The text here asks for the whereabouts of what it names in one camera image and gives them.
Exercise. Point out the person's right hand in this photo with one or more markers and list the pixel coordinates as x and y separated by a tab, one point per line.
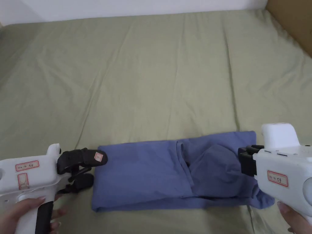
297	217

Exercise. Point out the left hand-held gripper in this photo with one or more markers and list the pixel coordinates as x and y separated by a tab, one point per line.
29	180

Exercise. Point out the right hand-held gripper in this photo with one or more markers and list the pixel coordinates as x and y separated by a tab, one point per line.
285	168

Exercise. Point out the person's left hand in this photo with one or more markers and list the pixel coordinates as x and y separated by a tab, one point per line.
14	217

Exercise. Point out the bed with pale green sheet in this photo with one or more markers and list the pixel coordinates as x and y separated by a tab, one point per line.
136	73

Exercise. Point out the blue shirt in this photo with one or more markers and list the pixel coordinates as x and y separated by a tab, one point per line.
146	175

